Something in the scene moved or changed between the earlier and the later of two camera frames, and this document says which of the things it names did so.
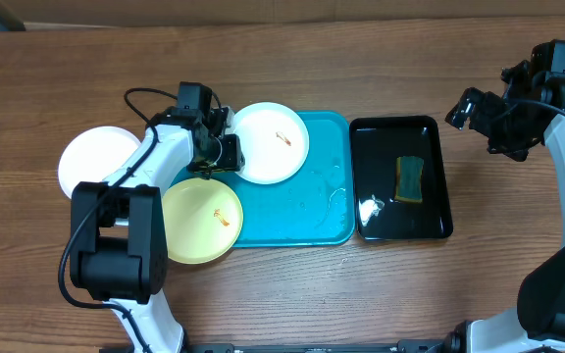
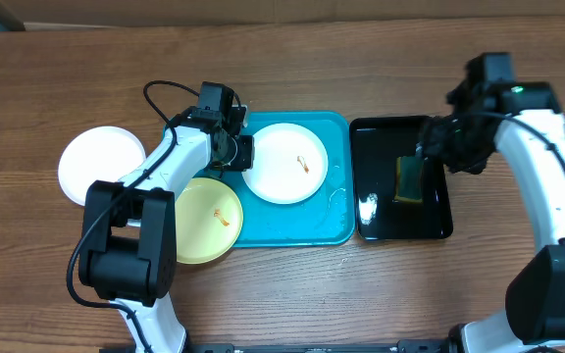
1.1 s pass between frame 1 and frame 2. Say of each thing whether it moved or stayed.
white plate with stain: moved
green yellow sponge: stayed
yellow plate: stayed
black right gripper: moved
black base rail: stayed
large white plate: stayed
